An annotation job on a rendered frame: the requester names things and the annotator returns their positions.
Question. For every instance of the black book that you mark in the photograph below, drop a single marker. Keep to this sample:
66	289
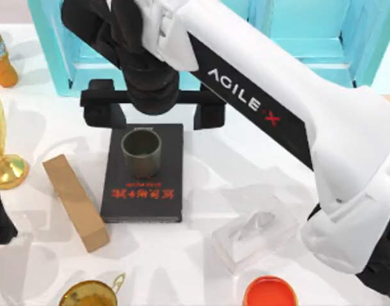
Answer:
144	207

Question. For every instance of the clear plastic box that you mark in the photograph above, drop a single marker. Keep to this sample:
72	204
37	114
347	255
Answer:
255	232

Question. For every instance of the tan wooden block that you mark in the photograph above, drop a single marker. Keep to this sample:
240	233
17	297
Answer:
77	204

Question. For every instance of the dark grey-green cup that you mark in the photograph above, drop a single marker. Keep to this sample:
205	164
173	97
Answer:
141	165

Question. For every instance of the orange bottle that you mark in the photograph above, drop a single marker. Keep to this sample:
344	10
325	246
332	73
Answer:
5	73

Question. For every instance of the light blue rack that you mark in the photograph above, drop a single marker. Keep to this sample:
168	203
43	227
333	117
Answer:
309	48

